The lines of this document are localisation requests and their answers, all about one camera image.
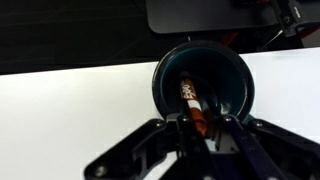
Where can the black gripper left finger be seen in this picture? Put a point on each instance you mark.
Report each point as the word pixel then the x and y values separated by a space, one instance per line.
pixel 160 140

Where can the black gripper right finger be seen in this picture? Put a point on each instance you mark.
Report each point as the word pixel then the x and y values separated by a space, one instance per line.
pixel 266 150

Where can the red dry-erase marker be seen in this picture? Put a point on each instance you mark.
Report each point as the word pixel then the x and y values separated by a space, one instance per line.
pixel 190 96

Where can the dark teal mug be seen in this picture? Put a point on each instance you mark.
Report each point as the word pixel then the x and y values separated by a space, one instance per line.
pixel 230 76

